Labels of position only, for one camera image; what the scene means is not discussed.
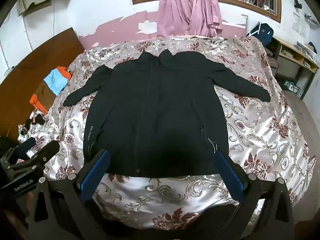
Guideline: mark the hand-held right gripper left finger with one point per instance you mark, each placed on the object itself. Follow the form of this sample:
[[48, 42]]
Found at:
[[96, 172]]

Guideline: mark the small black cloth bundle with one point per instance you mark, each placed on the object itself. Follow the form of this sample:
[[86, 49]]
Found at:
[[38, 120]]

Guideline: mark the dark blue backpack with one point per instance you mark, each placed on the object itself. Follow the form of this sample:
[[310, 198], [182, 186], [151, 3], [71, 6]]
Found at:
[[265, 33]]

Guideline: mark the pink curtain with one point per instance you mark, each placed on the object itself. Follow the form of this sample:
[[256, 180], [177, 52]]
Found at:
[[207, 10], [175, 7]]

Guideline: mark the orange blue brown cloth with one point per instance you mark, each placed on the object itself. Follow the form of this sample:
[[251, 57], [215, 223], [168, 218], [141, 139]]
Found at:
[[56, 81]]

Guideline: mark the small dark green object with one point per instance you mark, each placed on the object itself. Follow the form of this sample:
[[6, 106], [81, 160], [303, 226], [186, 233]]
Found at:
[[25, 130]]

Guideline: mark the stack of papers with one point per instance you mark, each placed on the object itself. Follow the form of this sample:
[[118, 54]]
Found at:
[[305, 47]]

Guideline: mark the brown wooden headboard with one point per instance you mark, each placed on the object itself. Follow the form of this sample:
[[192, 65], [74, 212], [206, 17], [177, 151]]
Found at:
[[37, 62]]

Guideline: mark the floral satin bedspread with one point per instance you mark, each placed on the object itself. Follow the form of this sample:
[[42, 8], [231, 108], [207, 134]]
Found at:
[[262, 135]]

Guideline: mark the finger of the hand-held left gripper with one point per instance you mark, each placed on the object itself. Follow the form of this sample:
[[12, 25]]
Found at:
[[26, 147], [47, 151]]

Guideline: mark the black jacket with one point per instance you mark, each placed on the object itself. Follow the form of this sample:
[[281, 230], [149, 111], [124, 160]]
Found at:
[[160, 117]]

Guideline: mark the wooden shelf desk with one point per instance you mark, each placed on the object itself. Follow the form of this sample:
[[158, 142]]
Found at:
[[295, 52]]

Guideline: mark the white wall paper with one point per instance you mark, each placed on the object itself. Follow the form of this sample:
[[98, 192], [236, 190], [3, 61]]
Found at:
[[298, 23]]

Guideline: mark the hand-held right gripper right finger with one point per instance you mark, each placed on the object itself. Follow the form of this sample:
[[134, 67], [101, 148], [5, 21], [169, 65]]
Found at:
[[230, 177]]

